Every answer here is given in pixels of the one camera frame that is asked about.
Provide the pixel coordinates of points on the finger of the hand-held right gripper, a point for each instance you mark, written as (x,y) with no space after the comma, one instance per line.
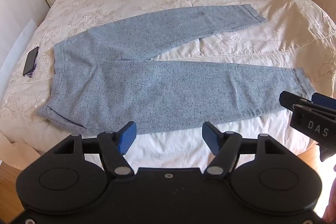
(324,100)
(290,100)

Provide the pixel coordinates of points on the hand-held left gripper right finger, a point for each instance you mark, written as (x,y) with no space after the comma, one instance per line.
(211,139)

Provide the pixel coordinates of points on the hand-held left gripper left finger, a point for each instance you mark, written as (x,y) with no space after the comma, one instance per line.
(128,138)

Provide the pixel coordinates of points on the grey speckled pants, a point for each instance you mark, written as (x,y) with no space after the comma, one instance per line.
(157,87)

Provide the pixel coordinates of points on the person's right forearm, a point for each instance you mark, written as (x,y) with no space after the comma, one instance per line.
(331,203)

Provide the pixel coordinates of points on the white bed sheet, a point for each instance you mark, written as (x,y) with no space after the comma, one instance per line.
(170,145)

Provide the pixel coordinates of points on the dark smartphone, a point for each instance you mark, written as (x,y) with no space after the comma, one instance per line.
(31,61)

